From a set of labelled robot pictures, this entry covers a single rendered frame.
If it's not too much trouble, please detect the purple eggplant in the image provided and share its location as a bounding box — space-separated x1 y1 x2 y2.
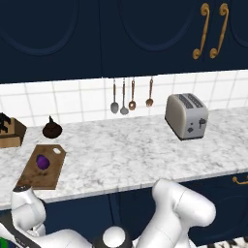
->
35 153 51 171

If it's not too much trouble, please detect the wooden cutting board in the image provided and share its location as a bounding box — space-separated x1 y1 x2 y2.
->
15 143 68 191

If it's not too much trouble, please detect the silver hanging spoon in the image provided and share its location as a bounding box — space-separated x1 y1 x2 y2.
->
119 77 130 116
109 77 120 115

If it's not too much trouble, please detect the copper hanging spoon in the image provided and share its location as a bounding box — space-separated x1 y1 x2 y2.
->
128 77 138 111
144 77 155 109

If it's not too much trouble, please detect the silver toaster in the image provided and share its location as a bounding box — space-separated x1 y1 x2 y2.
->
164 92 209 141

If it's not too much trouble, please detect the dark brown round teapot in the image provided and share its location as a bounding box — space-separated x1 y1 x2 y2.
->
42 114 64 140

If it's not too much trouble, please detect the navy base cupboard door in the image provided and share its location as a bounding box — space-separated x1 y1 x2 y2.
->
110 188 157 240
42 193 114 242

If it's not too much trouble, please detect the wooden knife block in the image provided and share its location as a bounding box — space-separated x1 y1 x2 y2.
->
0 116 28 149

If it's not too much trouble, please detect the navy wall cupboard door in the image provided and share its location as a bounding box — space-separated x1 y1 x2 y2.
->
99 0 217 79
213 0 248 72
0 0 103 85

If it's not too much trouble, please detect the black knife handle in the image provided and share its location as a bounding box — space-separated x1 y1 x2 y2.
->
0 112 13 134

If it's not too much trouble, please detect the gold curved cupboard handle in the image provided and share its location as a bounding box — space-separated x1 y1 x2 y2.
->
208 2 230 60
192 2 210 60

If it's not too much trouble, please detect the gold drawer handle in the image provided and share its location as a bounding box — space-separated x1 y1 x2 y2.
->
232 175 248 186

